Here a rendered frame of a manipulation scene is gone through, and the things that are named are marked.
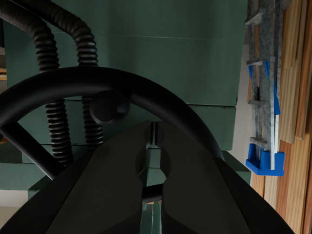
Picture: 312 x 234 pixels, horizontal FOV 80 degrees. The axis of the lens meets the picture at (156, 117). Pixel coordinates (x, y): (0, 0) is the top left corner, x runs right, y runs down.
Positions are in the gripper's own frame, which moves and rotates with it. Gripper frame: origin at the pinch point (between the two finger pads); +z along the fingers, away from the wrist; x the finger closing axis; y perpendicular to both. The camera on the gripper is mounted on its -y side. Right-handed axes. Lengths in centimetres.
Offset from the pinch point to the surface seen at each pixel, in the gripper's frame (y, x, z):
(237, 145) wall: 159, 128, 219
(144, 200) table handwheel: 10.1, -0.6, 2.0
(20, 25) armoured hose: -4.7, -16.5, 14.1
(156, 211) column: 64, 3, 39
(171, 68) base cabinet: 2.1, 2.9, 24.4
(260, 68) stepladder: 19, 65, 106
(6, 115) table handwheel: 2.4, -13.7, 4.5
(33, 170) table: 21.9, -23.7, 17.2
